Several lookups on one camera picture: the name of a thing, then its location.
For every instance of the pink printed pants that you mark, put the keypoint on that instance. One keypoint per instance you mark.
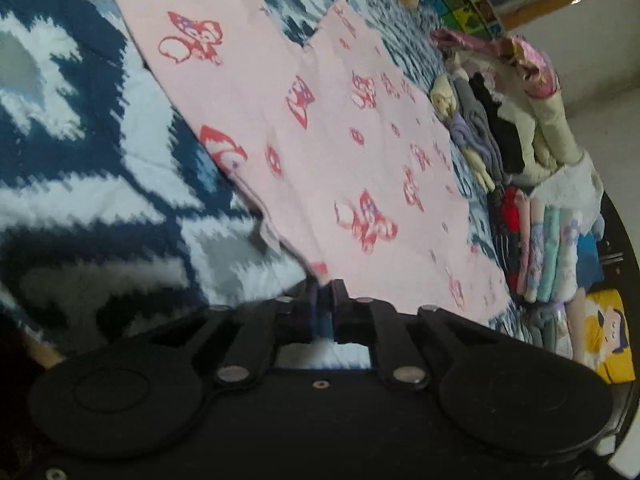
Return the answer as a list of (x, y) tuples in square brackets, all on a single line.
[(325, 170)]

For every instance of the wooden bed frame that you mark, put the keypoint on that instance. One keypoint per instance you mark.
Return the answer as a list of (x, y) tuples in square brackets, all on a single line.
[(45, 352)]

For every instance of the cream quilt with pink trim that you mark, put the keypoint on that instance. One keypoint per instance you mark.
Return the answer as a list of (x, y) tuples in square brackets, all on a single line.
[(545, 110)]

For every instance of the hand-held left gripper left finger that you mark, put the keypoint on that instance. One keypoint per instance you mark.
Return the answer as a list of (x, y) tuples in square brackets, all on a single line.
[(260, 332)]

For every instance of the blue plush cloth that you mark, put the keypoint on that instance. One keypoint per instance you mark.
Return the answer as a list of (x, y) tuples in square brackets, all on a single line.
[(590, 260)]

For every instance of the yellow cartoon print cloth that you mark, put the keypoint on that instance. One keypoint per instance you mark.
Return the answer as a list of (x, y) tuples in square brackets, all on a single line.
[(610, 335)]

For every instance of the wooden window frame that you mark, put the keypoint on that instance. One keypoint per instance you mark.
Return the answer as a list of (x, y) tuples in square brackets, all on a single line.
[(575, 0)]

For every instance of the lavender folded garment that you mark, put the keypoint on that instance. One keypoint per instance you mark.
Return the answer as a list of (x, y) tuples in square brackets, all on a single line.
[(465, 135)]

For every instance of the grey folded garment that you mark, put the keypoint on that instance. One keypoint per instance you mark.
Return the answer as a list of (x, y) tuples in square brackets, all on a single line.
[(480, 125)]

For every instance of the pale yellow folded garment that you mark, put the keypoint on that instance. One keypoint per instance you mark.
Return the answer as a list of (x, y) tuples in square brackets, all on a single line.
[(442, 97)]

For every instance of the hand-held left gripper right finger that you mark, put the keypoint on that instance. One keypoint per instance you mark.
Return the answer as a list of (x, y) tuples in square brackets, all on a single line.
[(385, 335)]

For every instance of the row of folded colourful clothes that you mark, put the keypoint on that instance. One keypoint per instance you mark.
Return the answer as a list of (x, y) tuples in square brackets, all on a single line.
[(545, 250)]

